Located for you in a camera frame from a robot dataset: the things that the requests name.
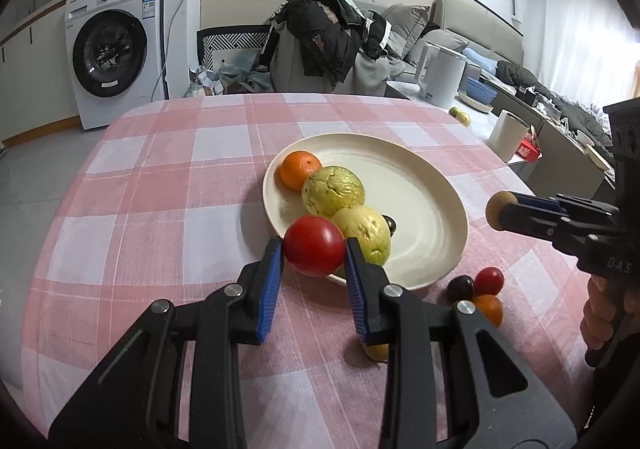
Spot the white curtain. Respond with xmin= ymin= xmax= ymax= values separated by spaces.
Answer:
xmin=542 ymin=0 xmax=640 ymax=106

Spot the red tomato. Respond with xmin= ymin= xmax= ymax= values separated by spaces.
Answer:
xmin=474 ymin=266 xmax=505 ymax=296
xmin=283 ymin=215 xmax=347 ymax=278

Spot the black patterned chair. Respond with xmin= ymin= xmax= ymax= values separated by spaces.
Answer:
xmin=196 ymin=26 xmax=272 ymax=96

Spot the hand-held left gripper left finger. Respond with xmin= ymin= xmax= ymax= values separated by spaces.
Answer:
xmin=47 ymin=236 xmax=285 ymax=449

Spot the yellow guava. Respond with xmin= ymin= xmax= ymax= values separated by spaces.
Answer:
xmin=330 ymin=205 xmax=392 ymax=266

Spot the small brown longan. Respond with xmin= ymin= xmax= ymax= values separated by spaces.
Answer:
xmin=485 ymin=191 xmax=519 ymax=231

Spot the cream round plate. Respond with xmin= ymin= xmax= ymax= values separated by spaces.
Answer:
xmin=262 ymin=133 xmax=469 ymax=291

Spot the pile of dark clothes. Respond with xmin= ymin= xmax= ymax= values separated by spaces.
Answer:
xmin=257 ymin=0 xmax=394 ymax=96

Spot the white washing machine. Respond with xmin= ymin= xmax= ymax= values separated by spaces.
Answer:
xmin=65 ymin=0 xmax=168 ymax=130

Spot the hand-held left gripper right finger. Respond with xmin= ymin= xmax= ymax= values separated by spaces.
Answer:
xmin=345 ymin=237 xmax=578 ymax=449

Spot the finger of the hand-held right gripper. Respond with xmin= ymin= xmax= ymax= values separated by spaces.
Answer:
xmin=502 ymin=208 xmax=613 ymax=255
xmin=515 ymin=194 xmax=618 ymax=220

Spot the red packet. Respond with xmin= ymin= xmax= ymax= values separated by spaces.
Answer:
xmin=517 ymin=139 xmax=542 ymax=162

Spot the white electric kettle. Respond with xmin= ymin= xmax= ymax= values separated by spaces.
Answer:
xmin=412 ymin=43 xmax=469 ymax=108

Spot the person's right hand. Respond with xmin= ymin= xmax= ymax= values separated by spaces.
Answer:
xmin=580 ymin=276 xmax=621 ymax=350

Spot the kitchen counter cabinet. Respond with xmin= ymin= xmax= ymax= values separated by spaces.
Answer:
xmin=0 ymin=0 xmax=82 ymax=146

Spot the blue bowl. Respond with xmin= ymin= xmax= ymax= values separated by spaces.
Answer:
xmin=465 ymin=77 xmax=500 ymax=102

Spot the marble side table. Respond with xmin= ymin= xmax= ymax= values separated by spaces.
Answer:
xmin=385 ymin=79 xmax=617 ymax=202

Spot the orange mandarin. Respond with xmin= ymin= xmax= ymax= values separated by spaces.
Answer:
xmin=472 ymin=294 xmax=504 ymax=328
xmin=278 ymin=150 xmax=323 ymax=192

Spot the grey sofa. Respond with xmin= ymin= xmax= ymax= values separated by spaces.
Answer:
xmin=380 ymin=0 xmax=640 ymax=182

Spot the dark blanket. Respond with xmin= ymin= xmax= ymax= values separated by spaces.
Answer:
xmin=495 ymin=61 xmax=617 ymax=146

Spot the pink checked tablecloth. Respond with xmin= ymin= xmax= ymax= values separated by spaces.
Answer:
xmin=20 ymin=93 xmax=601 ymax=449

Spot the hanging grey cable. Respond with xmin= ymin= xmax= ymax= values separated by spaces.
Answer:
xmin=164 ymin=0 xmax=202 ymax=82

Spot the white bowl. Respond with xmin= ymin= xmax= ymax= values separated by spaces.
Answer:
xmin=457 ymin=94 xmax=496 ymax=113

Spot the green-yellow guava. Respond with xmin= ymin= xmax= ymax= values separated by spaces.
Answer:
xmin=301 ymin=166 xmax=367 ymax=218

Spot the white tumbler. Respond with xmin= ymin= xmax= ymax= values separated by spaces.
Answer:
xmin=487 ymin=110 xmax=531 ymax=162

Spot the grey pillow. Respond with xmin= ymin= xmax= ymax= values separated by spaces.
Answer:
xmin=382 ymin=4 xmax=432 ymax=56
xmin=405 ymin=29 xmax=474 ymax=70

